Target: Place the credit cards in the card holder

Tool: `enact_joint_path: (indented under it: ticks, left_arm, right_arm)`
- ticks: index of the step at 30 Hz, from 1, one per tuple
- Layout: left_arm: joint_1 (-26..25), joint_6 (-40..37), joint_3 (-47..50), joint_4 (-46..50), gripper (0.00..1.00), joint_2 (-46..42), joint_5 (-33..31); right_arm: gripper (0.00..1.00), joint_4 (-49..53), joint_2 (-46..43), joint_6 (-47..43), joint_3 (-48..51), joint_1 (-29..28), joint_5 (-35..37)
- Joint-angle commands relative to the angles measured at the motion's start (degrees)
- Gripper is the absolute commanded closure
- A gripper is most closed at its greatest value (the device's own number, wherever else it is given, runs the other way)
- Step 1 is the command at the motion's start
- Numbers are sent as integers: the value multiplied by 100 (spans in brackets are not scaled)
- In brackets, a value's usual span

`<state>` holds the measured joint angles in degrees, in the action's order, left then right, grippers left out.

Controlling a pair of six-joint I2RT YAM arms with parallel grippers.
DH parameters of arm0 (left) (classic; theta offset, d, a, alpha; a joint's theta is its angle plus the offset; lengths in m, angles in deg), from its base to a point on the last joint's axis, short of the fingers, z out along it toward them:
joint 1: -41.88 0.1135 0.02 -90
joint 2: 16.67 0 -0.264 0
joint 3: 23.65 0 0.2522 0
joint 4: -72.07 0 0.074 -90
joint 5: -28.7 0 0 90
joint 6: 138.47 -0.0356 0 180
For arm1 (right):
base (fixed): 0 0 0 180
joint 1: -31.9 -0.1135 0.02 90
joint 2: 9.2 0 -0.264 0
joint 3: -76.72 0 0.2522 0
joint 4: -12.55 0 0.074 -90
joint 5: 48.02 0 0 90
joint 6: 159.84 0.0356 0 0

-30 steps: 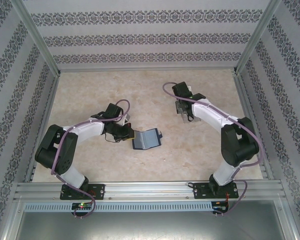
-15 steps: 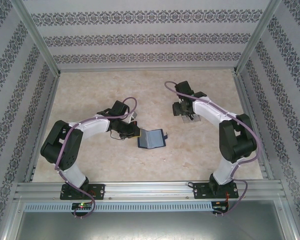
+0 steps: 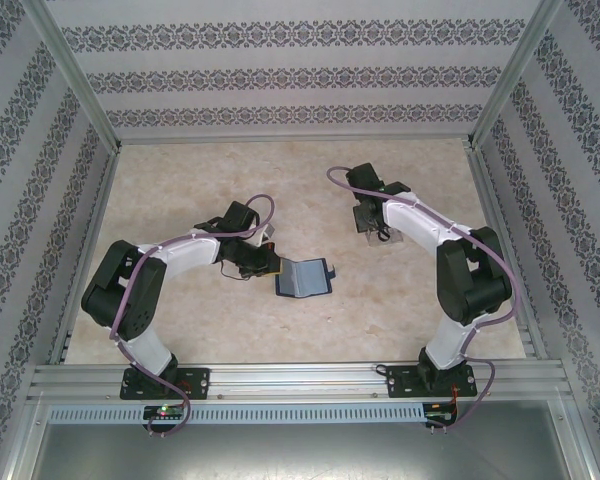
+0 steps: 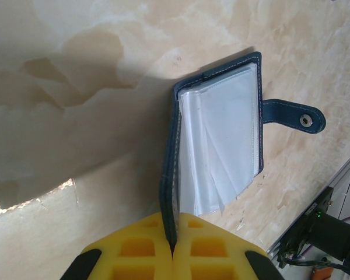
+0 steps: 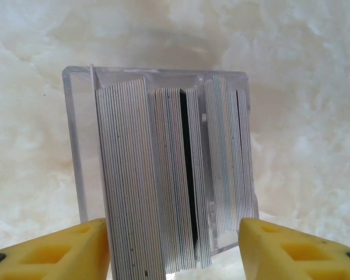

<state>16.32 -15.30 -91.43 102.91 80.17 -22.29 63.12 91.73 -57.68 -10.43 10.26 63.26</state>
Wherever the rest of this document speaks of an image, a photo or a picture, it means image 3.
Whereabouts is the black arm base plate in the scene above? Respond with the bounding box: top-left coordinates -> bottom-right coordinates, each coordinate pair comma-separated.
385,364 -> 479,400
121,367 -> 212,401

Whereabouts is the grey sheet metal panel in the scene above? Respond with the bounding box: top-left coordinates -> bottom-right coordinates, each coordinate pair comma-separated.
9,399 -> 599,480

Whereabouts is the aluminium cross rail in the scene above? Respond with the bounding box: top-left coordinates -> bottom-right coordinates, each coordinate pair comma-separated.
27,362 -> 567,401

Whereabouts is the slotted grey cable duct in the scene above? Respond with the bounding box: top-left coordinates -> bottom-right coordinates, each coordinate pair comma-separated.
47,403 -> 427,425

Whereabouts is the aluminium side rail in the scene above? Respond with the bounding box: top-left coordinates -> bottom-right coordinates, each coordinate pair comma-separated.
467,144 -> 549,361
47,147 -> 124,366

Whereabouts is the clear acrylic card stand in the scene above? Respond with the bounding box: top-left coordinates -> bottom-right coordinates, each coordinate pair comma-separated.
364,219 -> 405,250

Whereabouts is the small dark circuit board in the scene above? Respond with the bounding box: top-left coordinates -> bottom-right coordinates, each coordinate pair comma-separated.
424,402 -> 459,427

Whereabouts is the aluminium frame post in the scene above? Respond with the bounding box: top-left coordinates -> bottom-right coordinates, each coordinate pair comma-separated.
27,0 -> 123,151
464,0 -> 566,151

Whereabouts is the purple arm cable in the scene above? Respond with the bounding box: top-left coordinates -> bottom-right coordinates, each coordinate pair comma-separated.
108,193 -> 276,437
326,166 -> 520,436

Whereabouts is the circuit board green light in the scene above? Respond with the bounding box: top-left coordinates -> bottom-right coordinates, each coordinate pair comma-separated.
143,404 -> 187,421

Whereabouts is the blue leather card holder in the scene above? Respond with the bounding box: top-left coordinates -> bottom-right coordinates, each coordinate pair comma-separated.
273,257 -> 340,299

